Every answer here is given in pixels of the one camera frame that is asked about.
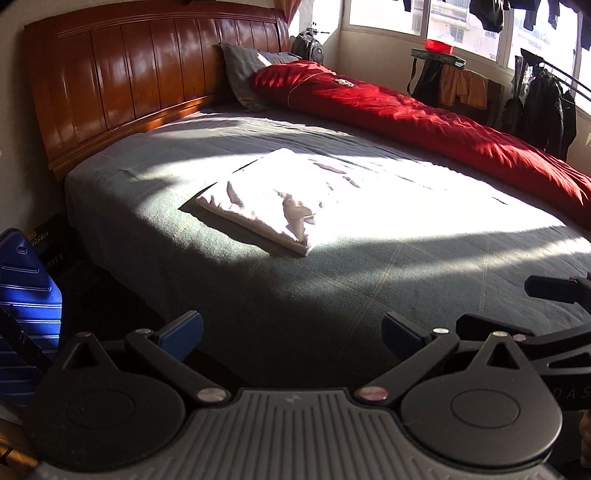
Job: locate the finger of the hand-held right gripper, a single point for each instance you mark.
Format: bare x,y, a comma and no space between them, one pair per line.
554,288
498,323

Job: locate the blue ribbed suitcase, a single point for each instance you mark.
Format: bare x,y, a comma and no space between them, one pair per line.
27,304

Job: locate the red plastic basin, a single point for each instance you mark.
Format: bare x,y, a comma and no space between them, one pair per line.
438,45

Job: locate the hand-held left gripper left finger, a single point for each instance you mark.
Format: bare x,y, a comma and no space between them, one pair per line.
182,334

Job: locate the plain black jacket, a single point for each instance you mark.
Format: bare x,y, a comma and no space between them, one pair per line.
570,124

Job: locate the black printed box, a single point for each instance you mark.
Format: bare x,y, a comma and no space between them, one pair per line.
53,249

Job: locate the grey backpack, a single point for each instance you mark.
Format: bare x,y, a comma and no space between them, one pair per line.
310,46

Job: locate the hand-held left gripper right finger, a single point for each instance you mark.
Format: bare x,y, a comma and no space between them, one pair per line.
401,334

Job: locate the black hanging bag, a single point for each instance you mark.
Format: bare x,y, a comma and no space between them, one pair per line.
427,83

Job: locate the green plaid blanket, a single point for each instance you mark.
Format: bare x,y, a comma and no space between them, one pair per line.
184,258

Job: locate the wooden bed headboard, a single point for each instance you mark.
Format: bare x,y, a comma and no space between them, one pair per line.
138,69

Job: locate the green flat board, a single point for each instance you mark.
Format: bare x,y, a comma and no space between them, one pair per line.
438,56

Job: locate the metal clothes rack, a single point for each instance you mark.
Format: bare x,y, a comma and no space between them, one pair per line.
568,78

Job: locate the dark olive jacket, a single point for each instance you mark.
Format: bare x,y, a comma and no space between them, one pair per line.
511,115

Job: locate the grey pillow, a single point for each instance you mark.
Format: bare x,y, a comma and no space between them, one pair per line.
244,69

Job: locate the brown wooden cabinet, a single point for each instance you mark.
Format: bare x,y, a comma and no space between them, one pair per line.
495,99

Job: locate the black jacket with badge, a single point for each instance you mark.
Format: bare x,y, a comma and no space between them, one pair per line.
545,115

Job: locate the row of dark hanging laundry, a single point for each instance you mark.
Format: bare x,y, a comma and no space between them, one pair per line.
489,11

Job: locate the white T-shirt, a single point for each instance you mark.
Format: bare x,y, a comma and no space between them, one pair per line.
277,203

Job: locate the red duvet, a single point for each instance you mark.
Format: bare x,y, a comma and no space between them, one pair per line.
415,115

